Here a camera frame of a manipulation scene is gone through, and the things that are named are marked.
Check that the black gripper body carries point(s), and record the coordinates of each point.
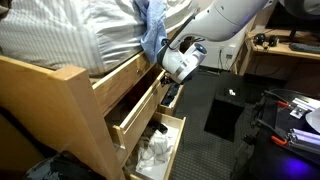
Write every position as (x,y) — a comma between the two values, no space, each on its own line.
(166,79)

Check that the blue shirt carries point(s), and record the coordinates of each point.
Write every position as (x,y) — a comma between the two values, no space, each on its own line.
(153,30)

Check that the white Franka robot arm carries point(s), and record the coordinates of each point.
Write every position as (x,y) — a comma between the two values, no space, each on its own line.
(216,16)

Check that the small wooden drawer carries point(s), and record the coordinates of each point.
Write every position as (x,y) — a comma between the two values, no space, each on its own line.
(174,107)

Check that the black clothes pile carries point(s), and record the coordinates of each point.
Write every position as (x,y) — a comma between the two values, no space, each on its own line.
(170,95)

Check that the small black cloth item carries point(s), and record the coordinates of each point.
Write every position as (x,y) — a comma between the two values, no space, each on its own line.
(162,127)

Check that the black box cabinet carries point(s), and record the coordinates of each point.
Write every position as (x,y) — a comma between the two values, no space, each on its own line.
(223,110)

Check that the white crumpled clothes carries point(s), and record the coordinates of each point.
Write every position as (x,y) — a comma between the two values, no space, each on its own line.
(155,150)

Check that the black headphones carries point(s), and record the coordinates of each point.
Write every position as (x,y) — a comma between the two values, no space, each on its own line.
(260,38)

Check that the mattress with white sheet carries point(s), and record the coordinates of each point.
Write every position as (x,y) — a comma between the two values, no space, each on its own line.
(66,33)

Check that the wooden desk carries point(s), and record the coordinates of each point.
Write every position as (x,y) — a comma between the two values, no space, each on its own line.
(276,50)

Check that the black monitor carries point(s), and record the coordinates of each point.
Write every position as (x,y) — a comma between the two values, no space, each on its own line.
(280,20)

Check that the dark blue clothes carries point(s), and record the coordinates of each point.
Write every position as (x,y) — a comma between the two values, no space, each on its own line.
(66,166)

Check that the robot mounting table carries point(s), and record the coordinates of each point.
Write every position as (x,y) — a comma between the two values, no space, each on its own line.
(273,160)

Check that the black keyboard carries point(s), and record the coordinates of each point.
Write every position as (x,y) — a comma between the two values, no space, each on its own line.
(305,47)

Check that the aluminium extrusion bar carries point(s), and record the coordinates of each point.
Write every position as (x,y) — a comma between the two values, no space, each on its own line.
(305,140)

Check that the wooden bed frame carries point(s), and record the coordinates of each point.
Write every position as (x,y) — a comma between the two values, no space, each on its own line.
(126,76)

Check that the white wall outlet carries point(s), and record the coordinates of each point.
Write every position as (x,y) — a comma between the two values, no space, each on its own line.
(230,51)
(221,49)

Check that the silver metal bracket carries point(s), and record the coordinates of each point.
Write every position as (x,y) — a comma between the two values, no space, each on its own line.
(301,108)

